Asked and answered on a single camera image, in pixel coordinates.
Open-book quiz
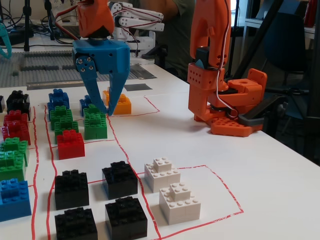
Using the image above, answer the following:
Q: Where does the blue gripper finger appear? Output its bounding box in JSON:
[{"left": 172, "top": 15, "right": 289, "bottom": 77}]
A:
[
  {"left": 107, "top": 70, "right": 130, "bottom": 116},
  {"left": 76, "top": 56, "right": 109, "bottom": 115}
]

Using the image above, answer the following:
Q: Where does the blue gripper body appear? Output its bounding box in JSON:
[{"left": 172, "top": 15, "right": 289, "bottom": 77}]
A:
[{"left": 72, "top": 38, "right": 131, "bottom": 75}]

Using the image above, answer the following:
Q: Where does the black lego block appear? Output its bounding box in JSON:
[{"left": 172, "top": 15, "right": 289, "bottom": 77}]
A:
[
  {"left": 101, "top": 161, "right": 139, "bottom": 200},
  {"left": 54, "top": 207, "right": 98, "bottom": 240},
  {"left": 54, "top": 169, "right": 90, "bottom": 211},
  {"left": 6, "top": 98, "right": 32, "bottom": 121},
  {"left": 7, "top": 89, "right": 31, "bottom": 102},
  {"left": 104, "top": 196, "right": 148, "bottom": 240}
]

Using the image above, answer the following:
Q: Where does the yellow lego block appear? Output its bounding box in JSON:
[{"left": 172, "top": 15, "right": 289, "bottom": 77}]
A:
[
  {"left": 102, "top": 86, "right": 112, "bottom": 106},
  {"left": 109, "top": 93, "right": 132, "bottom": 116}
]

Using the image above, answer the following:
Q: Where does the grey tape square marker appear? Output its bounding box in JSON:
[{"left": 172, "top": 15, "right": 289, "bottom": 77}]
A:
[{"left": 123, "top": 83, "right": 153, "bottom": 92}]

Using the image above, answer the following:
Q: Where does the blue lego block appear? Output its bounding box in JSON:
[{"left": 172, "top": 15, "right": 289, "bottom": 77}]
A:
[
  {"left": 0, "top": 177, "right": 33, "bottom": 223},
  {"left": 79, "top": 94, "right": 93, "bottom": 117},
  {"left": 47, "top": 97, "right": 70, "bottom": 111},
  {"left": 48, "top": 88, "right": 70, "bottom": 101}
]

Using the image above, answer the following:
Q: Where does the green lego block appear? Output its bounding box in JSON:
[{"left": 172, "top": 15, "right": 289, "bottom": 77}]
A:
[
  {"left": 83, "top": 111, "right": 108, "bottom": 141},
  {"left": 0, "top": 136, "right": 30, "bottom": 161},
  {"left": 51, "top": 117, "right": 80, "bottom": 138},
  {"left": 0, "top": 151, "right": 27, "bottom": 181},
  {"left": 49, "top": 104, "right": 73, "bottom": 121},
  {"left": 84, "top": 103, "right": 103, "bottom": 116}
]

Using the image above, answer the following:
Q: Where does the white lego block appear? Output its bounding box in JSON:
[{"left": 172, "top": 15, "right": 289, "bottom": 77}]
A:
[
  {"left": 159, "top": 182, "right": 202, "bottom": 225},
  {"left": 144, "top": 156, "right": 181, "bottom": 193}
]

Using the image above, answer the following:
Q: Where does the black box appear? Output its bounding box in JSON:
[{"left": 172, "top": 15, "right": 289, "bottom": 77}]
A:
[{"left": 141, "top": 44, "right": 169, "bottom": 68}]

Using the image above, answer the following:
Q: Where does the grey lego baseplate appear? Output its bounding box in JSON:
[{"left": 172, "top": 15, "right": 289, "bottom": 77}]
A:
[{"left": 0, "top": 48, "right": 141, "bottom": 89}]

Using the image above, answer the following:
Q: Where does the black stand pole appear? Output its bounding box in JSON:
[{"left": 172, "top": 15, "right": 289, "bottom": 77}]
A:
[
  {"left": 21, "top": 0, "right": 33, "bottom": 52},
  {"left": 43, "top": 0, "right": 57, "bottom": 41}
]

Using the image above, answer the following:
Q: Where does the person in green shirt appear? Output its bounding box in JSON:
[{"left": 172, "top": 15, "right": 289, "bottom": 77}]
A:
[{"left": 136, "top": 0, "right": 198, "bottom": 78}]

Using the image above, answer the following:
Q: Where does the teal robot gripper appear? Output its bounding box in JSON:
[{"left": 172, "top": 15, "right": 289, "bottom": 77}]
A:
[{"left": 0, "top": 21, "right": 13, "bottom": 60}]

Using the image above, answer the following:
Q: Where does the dark grey table clamp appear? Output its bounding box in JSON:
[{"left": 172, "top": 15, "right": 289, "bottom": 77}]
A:
[{"left": 237, "top": 93, "right": 288, "bottom": 132}]

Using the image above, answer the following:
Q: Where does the dark blue chair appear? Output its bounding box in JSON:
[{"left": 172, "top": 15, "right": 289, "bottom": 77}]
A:
[{"left": 262, "top": 11, "right": 315, "bottom": 83}]

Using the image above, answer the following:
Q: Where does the grey duct tape strip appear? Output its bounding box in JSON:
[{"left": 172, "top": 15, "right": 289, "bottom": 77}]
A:
[
  {"left": 26, "top": 80, "right": 86, "bottom": 91},
  {"left": 126, "top": 63, "right": 158, "bottom": 81}
]

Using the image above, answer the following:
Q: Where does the grey lego brick wall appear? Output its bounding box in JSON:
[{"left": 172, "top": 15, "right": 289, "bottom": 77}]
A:
[{"left": 23, "top": 51, "right": 74, "bottom": 58}]

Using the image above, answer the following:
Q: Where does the red black wrist cable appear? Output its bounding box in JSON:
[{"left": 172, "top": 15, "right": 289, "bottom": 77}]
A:
[{"left": 53, "top": 1, "right": 85, "bottom": 41}]

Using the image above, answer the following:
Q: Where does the grey L-shaped lego wall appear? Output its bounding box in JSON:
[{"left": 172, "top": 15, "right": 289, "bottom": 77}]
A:
[{"left": 19, "top": 64, "right": 46, "bottom": 72}]

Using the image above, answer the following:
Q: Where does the red white arm cable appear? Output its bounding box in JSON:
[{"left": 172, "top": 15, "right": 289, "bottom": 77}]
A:
[{"left": 214, "top": 0, "right": 240, "bottom": 121}]

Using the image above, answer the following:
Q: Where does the black camera tripod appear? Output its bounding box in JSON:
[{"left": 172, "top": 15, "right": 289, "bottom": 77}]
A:
[{"left": 226, "top": 0, "right": 320, "bottom": 161}]

